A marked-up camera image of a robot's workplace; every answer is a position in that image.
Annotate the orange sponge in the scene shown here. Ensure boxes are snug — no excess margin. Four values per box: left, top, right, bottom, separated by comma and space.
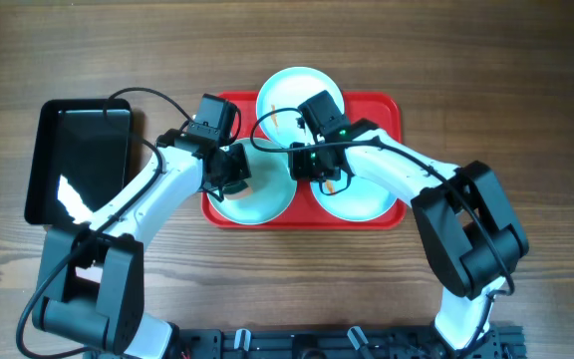
223, 180, 253, 200

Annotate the light blue plate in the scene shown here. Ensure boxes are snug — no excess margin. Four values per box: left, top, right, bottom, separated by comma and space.
310, 172, 397, 222
256, 67, 345, 148
207, 139, 297, 225

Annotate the light blue plate back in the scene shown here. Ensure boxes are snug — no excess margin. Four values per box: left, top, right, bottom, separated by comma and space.
256, 67, 345, 148

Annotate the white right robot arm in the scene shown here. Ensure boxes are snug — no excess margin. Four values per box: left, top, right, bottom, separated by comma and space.
288, 91, 529, 356

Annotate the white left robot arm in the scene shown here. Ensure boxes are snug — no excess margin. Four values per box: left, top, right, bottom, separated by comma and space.
15, 95, 250, 358

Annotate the red plastic tray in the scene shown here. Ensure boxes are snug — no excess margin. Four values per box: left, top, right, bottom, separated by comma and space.
220, 91, 407, 230

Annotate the black water basin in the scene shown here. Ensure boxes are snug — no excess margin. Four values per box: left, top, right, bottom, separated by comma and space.
24, 99, 133, 225

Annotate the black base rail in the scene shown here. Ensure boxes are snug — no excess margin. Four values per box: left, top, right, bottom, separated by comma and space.
83, 326, 527, 359

